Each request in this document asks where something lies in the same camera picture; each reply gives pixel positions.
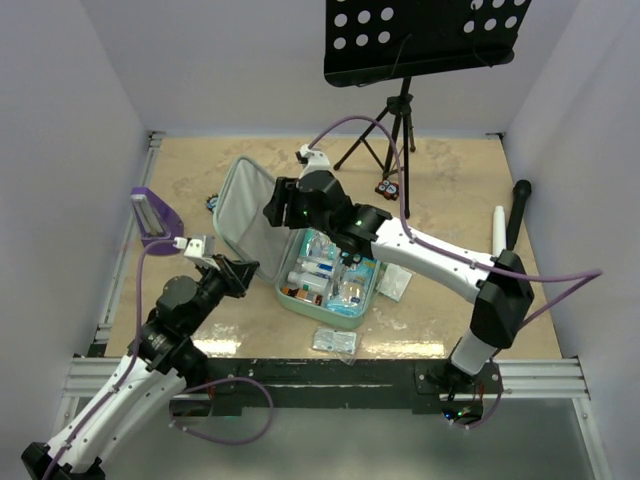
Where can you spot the small clear packet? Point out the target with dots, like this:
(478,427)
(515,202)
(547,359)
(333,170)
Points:
(342,344)

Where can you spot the zip bag with plasters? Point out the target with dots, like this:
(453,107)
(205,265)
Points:
(393,281)

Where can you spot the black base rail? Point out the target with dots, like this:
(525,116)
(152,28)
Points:
(420,386)

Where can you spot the red owl toy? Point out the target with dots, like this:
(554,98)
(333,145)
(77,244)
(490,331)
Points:
(388,189)

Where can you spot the white microphone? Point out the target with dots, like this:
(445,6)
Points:
(499,236)

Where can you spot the mint green medicine case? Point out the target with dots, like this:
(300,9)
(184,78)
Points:
(239,221)

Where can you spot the purple metronome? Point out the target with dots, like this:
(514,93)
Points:
(158,223)

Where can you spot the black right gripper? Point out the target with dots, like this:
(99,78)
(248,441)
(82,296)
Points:
(287,191)

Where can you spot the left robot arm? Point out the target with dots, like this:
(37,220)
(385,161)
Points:
(162,360)

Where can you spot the black handled scissors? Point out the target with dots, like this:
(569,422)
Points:
(349,265)

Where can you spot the amber medicine bottle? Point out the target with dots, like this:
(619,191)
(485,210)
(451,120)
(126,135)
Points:
(303,295)

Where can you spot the blue owl toy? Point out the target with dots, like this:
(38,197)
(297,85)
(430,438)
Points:
(211,202)

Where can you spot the white bandage roll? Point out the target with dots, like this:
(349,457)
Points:
(317,268)

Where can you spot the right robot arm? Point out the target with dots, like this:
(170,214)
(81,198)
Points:
(497,287)

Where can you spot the teal packet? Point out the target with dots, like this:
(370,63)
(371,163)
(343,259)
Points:
(318,245)

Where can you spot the white plastic bottle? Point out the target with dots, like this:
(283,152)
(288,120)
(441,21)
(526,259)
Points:
(308,281)

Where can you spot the black microphone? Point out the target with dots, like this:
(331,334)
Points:
(521,193)

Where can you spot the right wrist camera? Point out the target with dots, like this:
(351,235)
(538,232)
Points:
(312,160)

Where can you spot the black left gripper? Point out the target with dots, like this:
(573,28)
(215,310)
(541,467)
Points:
(236,274)

